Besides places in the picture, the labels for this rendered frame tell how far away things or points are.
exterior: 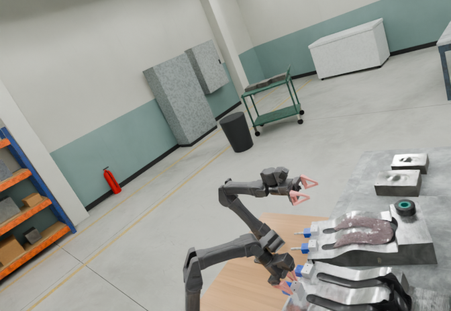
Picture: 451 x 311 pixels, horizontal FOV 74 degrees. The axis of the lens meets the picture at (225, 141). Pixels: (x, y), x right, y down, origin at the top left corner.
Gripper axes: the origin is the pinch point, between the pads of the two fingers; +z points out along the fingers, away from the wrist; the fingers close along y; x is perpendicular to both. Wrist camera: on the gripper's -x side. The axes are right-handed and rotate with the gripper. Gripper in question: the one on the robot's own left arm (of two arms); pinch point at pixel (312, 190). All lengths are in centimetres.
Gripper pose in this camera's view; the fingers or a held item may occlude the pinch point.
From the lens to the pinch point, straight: 130.6
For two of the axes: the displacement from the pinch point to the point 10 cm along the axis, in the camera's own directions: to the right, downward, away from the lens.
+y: 5.5, -4.8, 6.8
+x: 3.7, 8.7, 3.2
